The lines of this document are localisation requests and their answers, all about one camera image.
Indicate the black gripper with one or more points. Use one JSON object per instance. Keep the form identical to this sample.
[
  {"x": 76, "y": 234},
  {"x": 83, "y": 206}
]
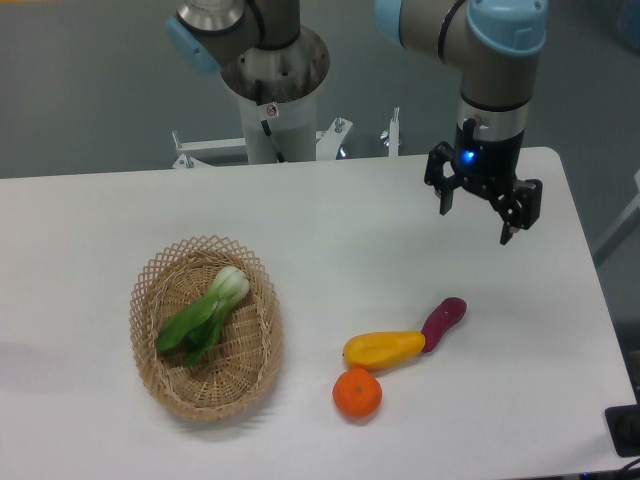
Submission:
[{"x": 487, "y": 169}]

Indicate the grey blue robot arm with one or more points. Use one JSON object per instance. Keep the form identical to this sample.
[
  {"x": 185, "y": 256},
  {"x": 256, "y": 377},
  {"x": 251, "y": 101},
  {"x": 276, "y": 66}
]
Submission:
[{"x": 274, "y": 65}]

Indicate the woven wicker basket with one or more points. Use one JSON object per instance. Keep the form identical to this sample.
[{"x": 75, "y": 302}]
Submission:
[{"x": 223, "y": 366}]

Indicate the purple sweet potato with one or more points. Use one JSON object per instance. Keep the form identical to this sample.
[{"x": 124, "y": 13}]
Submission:
[{"x": 446, "y": 315}]

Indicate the yellow papaya half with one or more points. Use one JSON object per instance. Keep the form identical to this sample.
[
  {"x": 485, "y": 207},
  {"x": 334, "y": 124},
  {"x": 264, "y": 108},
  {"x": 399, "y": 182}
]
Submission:
[{"x": 383, "y": 350}]

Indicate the orange tangerine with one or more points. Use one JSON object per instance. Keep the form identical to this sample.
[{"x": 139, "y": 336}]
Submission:
[{"x": 357, "y": 393}]

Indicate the black device at edge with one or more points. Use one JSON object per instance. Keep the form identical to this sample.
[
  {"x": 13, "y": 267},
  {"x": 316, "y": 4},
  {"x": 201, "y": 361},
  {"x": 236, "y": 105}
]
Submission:
[{"x": 623, "y": 425}]

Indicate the green bok choy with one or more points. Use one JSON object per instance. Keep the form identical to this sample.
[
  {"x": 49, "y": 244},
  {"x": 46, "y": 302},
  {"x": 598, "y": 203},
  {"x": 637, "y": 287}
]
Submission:
[{"x": 205, "y": 320}]

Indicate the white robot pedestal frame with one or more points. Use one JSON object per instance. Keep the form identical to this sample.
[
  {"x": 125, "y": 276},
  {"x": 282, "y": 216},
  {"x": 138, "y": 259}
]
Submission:
[{"x": 273, "y": 132}]

